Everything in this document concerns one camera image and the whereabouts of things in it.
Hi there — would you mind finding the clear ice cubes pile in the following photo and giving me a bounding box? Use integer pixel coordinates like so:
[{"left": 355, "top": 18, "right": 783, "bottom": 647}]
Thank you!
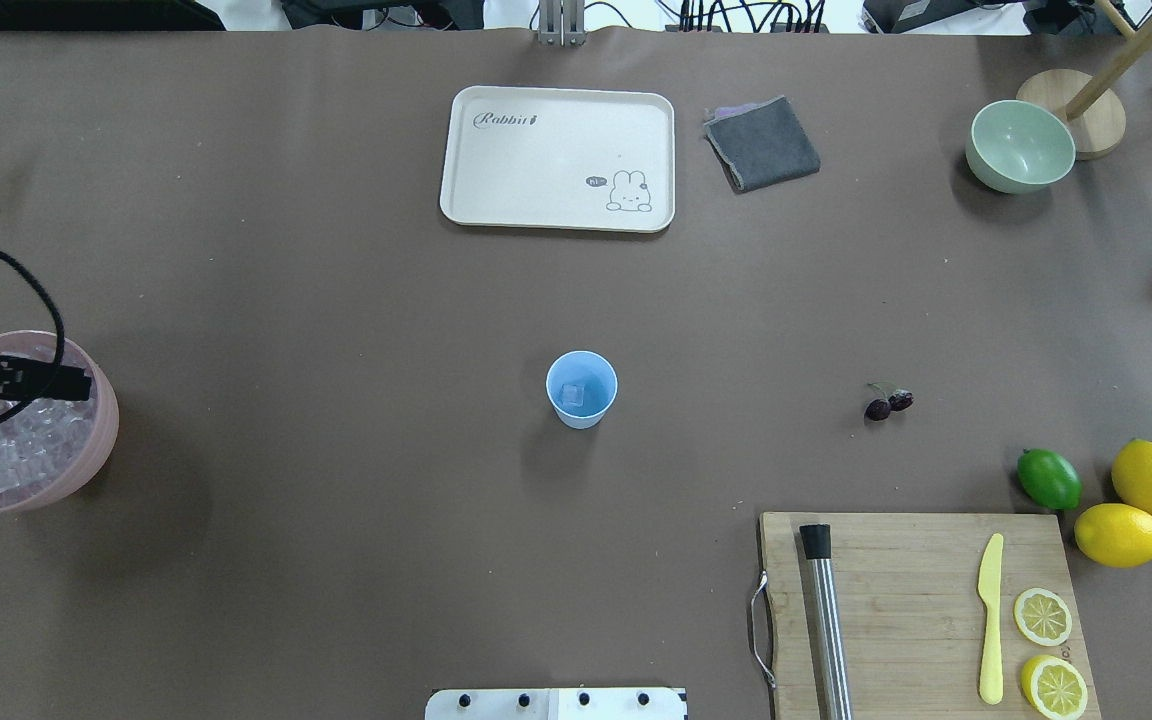
[{"left": 0, "top": 344, "right": 103, "bottom": 509}]

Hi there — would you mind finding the ice cube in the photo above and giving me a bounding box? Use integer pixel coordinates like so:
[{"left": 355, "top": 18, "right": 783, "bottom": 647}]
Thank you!
[{"left": 559, "top": 382, "right": 588, "bottom": 414}]

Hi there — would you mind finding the dark red cherry pair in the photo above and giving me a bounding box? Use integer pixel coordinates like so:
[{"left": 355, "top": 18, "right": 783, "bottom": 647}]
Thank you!
[{"left": 864, "top": 381, "right": 914, "bottom": 420}]

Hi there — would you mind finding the light blue plastic cup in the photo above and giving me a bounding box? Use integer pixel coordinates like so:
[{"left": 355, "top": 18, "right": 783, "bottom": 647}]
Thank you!
[{"left": 545, "top": 350, "right": 620, "bottom": 430}]

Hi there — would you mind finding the wooden cup stand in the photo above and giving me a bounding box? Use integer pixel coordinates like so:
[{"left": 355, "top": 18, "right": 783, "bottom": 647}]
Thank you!
[{"left": 1016, "top": 1, "right": 1152, "bottom": 161}]

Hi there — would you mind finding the pink bowl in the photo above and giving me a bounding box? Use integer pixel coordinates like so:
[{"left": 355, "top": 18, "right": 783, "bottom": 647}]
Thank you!
[{"left": 0, "top": 340, "right": 119, "bottom": 514}]

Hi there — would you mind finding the cream rabbit tray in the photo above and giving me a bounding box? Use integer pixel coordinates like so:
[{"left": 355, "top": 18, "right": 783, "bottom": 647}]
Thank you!
[{"left": 439, "top": 85, "right": 676, "bottom": 234}]

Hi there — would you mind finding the grey folded cloth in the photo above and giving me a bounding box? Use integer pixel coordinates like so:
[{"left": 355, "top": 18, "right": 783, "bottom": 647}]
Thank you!
[{"left": 703, "top": 94, "right": 820, "bottom": 194}]

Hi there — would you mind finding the steel muddler black tip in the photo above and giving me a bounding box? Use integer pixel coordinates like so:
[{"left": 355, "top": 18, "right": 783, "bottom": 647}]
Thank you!
[{"left": 799, "top": 523, "right": 854, "bottom": 719}]

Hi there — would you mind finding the wooden cutting board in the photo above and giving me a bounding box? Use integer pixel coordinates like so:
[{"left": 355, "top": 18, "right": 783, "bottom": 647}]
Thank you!
[{"left": 759, "top": 511, "right": 1078, "bottom": 719}]

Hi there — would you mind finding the yellow plastic knife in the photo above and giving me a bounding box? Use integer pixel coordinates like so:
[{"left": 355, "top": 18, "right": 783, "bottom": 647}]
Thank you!
[{"left": 975, "top": 533, "right": 1005, "bottom": 706}]

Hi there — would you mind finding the mint green bowl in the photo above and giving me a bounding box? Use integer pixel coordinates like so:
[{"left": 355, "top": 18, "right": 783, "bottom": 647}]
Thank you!
[{"left": 965, "top": 100, "right": 1076, "bottom": 194}]

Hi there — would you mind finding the green lime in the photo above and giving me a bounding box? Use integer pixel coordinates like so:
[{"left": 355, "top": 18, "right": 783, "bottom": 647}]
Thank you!
[{"left": 1016, "top": 448, "right": 1084, "bottom": 511}]

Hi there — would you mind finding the lemon slice upper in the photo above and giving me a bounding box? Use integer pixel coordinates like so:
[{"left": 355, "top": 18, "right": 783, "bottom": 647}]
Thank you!
[{"left": 1011, "top": 588, "right": 1074, "bottom": 647}]

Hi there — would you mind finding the lemon slice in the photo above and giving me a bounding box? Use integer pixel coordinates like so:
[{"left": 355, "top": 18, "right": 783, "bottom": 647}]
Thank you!
[
  {"left": 1011, "top": 588, "right": 1074, "bottom": 647},
  {"left": 1020, "top": 653, "right": 1091, "bottom": 719}
]

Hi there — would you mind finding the lemon slice lower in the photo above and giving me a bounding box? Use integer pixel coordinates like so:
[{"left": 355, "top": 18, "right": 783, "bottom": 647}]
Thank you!
[{"left": 1020, "top": 653, "right": 1091, "bottom": 719}]

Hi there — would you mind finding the whole yellow lemon near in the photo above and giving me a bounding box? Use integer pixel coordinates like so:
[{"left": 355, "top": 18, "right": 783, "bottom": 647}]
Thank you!
[{"left": 1074, "top": 503, "right": 1152, "bottom": 568}]

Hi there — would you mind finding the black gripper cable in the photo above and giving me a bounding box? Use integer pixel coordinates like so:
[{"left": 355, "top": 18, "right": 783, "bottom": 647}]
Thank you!
[{"left": 0, "top": 226, "right": 68, "bottom": 441}]

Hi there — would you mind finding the aluminium frame post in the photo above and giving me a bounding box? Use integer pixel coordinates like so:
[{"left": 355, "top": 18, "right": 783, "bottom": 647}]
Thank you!
[{"left": 536, "top": 0, "right": 588, "bottom": 47}]

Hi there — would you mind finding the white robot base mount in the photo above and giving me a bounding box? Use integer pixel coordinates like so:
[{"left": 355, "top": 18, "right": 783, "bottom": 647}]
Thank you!
[{"left": 424, "top": 685, "right": 689, "bottom": 719}]

